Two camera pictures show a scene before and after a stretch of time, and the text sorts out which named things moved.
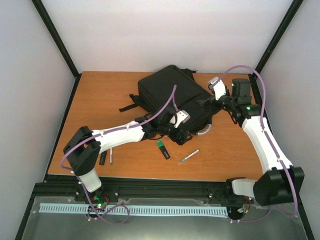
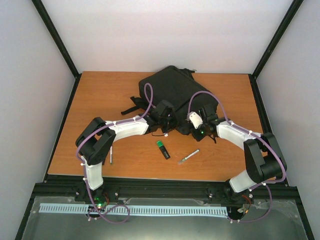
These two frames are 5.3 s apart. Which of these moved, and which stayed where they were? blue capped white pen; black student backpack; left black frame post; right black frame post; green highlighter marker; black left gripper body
Moved: black student backpack; black left gripper body
Stayed: green highlighter marker; right black frame post; blue capped white pen; left black frame post
